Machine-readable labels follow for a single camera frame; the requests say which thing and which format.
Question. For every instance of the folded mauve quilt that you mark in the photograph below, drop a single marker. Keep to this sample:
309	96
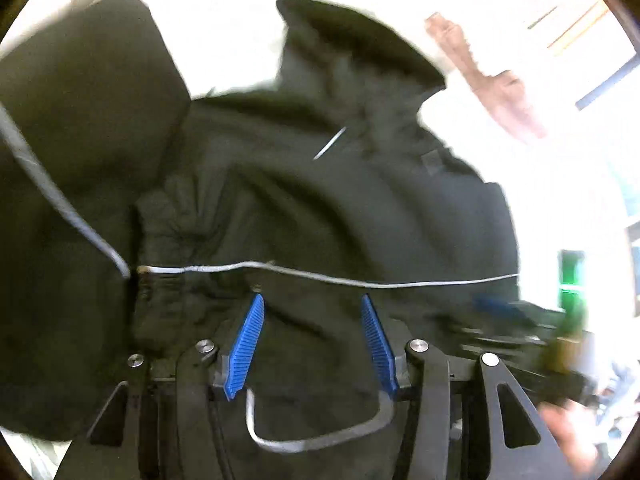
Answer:
502	96

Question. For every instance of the black hooded jacket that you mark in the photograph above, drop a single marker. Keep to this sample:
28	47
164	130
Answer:
136	222

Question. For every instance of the person's right hand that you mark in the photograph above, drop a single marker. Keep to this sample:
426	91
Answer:
571	424

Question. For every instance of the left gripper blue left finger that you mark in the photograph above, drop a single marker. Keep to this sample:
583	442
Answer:
236	349

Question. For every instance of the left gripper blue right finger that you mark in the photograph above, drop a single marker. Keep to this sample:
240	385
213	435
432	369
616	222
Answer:
386	340

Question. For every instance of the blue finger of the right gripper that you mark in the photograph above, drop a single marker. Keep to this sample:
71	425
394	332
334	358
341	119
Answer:
510	312

